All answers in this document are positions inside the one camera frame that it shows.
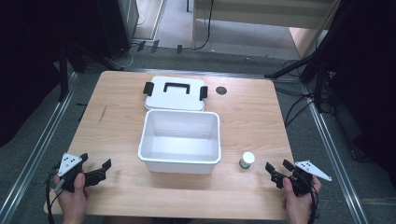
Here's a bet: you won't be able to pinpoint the black cabinet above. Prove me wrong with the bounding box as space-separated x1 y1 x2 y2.
96 0 140 61

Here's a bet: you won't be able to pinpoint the black tripod stand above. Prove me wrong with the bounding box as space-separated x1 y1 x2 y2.
264 46 332 114

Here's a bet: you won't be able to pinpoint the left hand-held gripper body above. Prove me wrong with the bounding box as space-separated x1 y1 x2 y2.
53 152 85 192

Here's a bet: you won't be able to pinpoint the person's left hand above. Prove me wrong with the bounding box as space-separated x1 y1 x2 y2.
53 172 91 224

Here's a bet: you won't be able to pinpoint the dark curtain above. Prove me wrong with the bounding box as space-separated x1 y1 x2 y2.
0 0 106 147
323 0 396 188

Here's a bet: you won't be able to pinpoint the person's right hand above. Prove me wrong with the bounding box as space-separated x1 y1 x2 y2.
282 175 322 224

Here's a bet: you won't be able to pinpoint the light wooden desk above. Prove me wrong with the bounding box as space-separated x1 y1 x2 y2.
191 0 342 59

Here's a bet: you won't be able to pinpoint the small jar with silver lid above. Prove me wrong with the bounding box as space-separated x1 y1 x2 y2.
238 151 256 170

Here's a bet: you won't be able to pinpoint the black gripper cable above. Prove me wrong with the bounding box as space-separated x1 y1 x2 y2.
307 183 321 224
45 169 64 224

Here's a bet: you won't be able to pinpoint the white floor cable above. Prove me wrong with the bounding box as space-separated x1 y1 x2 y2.
108 43 148 70

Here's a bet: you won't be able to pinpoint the metal floor rail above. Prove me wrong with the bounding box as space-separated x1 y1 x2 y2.
0 72 78 224
302 85 370 224

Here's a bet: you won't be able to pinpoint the white plastic storage box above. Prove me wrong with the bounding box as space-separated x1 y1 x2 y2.
137 108 222 175

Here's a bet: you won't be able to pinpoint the black floor cables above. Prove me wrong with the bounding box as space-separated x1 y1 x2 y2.
275 59 336 129

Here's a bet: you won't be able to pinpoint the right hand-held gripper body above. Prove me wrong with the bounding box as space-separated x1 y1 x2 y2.
290 160 332 197

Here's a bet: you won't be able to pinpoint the black hanging cable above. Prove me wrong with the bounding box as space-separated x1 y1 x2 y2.
198 0 216 50

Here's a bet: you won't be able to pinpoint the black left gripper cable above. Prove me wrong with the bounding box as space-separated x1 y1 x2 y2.
45 169 64 224

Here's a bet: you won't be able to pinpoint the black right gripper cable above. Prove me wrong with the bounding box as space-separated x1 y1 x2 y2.
307 183 321 224

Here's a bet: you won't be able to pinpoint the black upright stand post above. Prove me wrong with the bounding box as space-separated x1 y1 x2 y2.
58 46 70 103

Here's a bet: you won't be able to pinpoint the white lid with black handle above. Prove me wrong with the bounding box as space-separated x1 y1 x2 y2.
142 76 209 112

